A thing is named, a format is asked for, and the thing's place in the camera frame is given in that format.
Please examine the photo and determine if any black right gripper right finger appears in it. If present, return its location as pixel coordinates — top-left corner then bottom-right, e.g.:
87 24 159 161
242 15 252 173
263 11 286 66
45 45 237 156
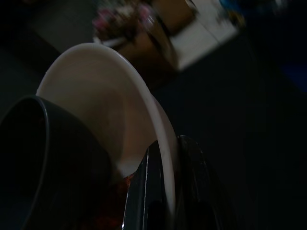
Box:
175 135 240 230

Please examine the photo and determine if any dark grey bowl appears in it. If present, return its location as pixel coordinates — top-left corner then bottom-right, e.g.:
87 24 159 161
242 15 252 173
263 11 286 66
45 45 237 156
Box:
0 94 113 230

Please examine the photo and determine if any small brown cardboard box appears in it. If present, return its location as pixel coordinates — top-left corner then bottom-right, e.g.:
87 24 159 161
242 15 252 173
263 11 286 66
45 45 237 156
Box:
153 0 199 34

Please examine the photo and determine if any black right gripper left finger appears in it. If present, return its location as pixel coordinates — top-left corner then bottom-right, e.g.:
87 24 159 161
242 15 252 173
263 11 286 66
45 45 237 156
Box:
122 141 168 230

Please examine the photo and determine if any black floor mat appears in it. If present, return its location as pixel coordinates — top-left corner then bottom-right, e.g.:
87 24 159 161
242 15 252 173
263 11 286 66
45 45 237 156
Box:
148 31 307 230

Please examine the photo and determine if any red food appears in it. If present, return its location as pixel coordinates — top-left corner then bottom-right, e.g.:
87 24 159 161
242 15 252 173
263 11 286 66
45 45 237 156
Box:
115 173 135 199

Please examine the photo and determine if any large brown cardboard box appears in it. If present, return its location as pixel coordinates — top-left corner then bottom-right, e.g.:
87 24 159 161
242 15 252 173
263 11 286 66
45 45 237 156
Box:
115 21 179 75

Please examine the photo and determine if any white bowl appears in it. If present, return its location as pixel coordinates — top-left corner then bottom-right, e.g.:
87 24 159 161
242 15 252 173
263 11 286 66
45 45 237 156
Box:
37 43 180 216

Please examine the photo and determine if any pink grey exercise handle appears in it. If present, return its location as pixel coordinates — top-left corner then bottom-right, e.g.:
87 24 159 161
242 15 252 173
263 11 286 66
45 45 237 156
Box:
92 7 120 36
136 2 155 24

